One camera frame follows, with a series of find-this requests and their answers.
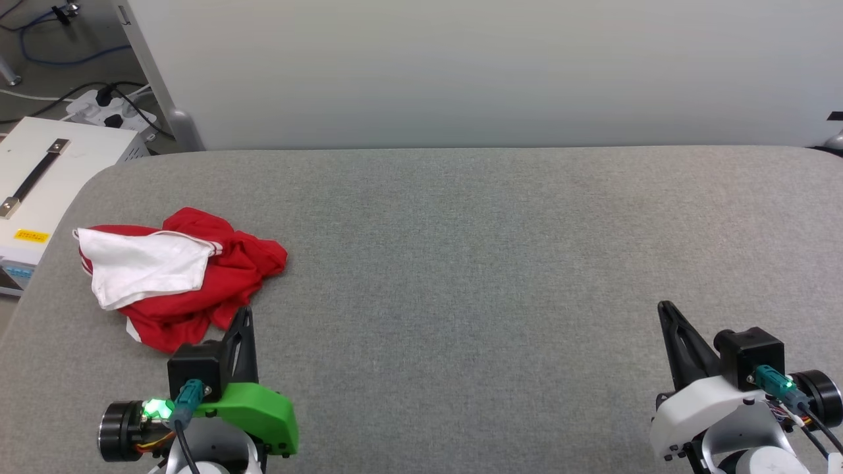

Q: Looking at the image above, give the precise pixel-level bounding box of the blue cable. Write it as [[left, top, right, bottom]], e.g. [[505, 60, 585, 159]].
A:
[[18, 12, 132, 67]]

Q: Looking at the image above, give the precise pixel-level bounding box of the white partition panel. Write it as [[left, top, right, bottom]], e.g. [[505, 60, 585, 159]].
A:
[[113, 0, 843, 151]]

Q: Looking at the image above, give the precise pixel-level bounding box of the thin white cable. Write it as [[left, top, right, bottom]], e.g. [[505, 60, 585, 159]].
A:
[[0, 88, 67, 104]]

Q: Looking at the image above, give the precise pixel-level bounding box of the white equipment box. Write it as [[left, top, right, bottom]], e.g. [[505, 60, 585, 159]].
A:
[[0, 117, 150, 298]]

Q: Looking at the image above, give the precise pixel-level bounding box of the black power cable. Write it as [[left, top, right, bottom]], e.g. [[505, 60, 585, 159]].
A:
[[0, 80, 175, 139]]

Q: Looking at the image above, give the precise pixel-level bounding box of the red and white jersey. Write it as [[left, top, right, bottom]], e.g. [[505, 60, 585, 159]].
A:
[[71, 207, 288, 354]]

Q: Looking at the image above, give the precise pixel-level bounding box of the black metal box handle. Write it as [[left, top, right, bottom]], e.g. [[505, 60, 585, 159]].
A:
[[0, 138, 71, 219]]

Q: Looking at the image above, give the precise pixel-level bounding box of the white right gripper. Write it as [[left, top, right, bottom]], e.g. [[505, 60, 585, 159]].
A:
[[650, 301, 843, 462]]

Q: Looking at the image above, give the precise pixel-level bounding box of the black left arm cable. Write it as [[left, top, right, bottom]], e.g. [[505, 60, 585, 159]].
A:
[[173, 379, 211, 474]]

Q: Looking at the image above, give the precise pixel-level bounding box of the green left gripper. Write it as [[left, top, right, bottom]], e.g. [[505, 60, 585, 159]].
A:
[[99, 306, 299, 463]]

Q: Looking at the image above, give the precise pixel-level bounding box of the white power strip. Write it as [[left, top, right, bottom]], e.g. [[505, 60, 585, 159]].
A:
[[66, 89, 159, 142]]

